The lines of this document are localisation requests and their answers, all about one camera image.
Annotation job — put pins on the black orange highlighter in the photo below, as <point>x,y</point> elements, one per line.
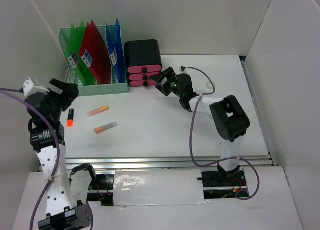
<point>70,118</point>

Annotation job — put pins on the aluminium rail frame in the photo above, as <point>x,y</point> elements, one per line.
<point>153,130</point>

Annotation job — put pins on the green clip file folder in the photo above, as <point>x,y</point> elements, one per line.
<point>73,54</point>

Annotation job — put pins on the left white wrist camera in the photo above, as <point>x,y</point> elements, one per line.
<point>31,86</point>

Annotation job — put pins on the black pink drawer unit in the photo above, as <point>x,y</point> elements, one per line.
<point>142,60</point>

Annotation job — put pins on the red clip file folder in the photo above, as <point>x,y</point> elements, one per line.
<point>94,53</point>

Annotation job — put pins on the clear tape roll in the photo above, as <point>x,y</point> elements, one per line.
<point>209,85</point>

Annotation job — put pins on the orange highlighter clear cap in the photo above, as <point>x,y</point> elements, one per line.
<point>97,110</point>

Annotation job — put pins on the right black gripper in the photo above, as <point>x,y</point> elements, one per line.
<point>159,77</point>

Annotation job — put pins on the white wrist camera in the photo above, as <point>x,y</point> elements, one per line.
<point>183,70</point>
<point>31,86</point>

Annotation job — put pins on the mint green file organizer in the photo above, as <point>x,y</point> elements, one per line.
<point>114,87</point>

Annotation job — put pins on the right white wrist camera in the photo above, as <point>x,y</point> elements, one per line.
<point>183,70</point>

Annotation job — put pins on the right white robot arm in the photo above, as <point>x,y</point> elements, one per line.
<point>229,117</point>

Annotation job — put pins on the white foil covered panel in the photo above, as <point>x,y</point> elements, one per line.
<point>163,187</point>

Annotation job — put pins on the blue clip file folder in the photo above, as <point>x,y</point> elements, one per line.
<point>115,49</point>

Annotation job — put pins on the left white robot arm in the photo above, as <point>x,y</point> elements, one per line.
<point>66,193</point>

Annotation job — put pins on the orange grey highlighter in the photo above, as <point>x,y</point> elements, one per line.
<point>105,127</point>

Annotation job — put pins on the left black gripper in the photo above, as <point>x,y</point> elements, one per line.
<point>70,89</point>

